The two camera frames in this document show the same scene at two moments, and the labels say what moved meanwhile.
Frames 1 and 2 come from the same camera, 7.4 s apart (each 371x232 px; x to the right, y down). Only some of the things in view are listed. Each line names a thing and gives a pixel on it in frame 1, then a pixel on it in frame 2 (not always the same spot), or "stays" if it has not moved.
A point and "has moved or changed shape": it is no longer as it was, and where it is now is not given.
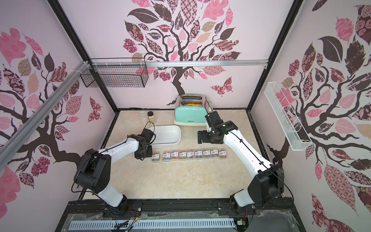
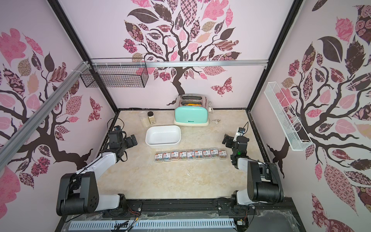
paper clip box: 155,156 has moved or changed shape
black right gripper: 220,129 → 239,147
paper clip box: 166,156 stays
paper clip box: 222,153 stays
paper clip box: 214,152 stays
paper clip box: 198,154 stays
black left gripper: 149,154 → 130,144
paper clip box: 175,155 stays
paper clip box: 182,156 stays
